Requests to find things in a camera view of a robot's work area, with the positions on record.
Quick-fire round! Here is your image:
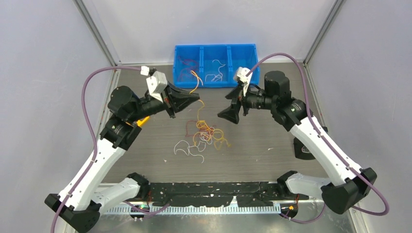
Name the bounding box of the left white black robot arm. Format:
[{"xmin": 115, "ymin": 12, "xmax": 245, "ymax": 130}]
[{"xmin": 45, "ymin": 83, "xmax": 200, "ymax": 233}]

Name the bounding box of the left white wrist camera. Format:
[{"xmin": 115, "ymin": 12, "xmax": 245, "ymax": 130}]
[{"xmin": 140, "ymin": 66, "xmax": 168, "ymax": 103}]

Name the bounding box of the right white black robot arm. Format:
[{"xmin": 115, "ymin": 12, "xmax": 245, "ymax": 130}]
[{"xmin": 218, "ymin": 67, "xmax": 377, "ymax": 214}]

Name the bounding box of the black triangular stand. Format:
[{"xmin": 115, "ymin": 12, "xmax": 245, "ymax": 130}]
[{"xmin": 290, "ymin": 124, "xmax": 330, "ymax": 162}]

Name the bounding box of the blue three-compartment plastic bin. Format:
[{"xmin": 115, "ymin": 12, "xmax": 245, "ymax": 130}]
[{"xmin": 173, "ymin": 44, "xmax": 258, "ymax": 88}]

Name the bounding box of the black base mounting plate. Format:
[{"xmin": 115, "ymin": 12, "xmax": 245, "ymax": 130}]
[{"xmin": 138, "ymin": 181, "xmax": 309, "ymax": 207}]

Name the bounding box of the yellow triangular plastic stand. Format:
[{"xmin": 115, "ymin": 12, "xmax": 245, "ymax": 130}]
[{"xmin": 127, "ymin": 116, "xmax": 150, "ymax": 127}]

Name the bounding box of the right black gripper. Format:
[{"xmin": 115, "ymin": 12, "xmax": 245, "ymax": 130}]
[{"xmin": 218, "ymin": 83, "xmax": 275, "ymax": 125}]

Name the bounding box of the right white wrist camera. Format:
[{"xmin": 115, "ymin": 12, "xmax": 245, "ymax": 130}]
[{"xmin": 234, "ymin": 67, "xmax": 253, "ymax": 97}]

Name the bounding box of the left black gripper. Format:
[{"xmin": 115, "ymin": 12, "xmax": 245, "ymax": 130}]
[{"xmin": 129, "ymin": 79, "xmax": 200, "ymax": 122}]

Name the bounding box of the aluminium front rail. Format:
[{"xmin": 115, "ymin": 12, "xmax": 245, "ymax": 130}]
[{"xmin": 96, "ymin": 182, "xmax": 361, "ymax": 216}]

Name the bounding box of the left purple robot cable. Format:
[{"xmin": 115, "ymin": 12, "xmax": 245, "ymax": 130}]
[{"xmin": 50, "ymin": 66, "xmax": 171, "ymax": 233}]

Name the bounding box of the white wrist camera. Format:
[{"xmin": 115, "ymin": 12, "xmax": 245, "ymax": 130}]
[
  {"xmin": 234, "ymin": 67, "xmax": 253, "ymax": 97},
  {"xmin": 140, "ymin": 66, "xmax": 168, "ymax": 103}
]

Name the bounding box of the white thin cable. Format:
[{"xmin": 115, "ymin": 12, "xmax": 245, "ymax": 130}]
[
  {"xmin": 173, "ymin": 130, "xmax": 213, "ymax": 164},
  {"xmin": 205, "ymin": 59, "xmax": 226, "ymax": 83}
]

